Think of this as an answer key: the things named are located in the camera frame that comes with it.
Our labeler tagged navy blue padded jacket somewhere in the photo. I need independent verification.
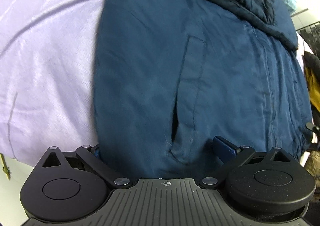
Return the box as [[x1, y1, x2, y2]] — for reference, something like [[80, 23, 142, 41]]
[[93, 0, 312, 178]]

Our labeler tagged teal bed cover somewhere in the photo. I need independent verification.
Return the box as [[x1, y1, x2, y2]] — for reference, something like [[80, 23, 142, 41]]
[[283, 0, 298, 15]]

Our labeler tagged lavender floral bed sheet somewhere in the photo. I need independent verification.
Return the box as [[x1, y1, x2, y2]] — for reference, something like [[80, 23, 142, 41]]
[[1, 0, 104, 166]]

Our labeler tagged black wire rack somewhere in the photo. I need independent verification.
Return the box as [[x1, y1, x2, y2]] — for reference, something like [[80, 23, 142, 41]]
[[291, 8, 319, 57]]

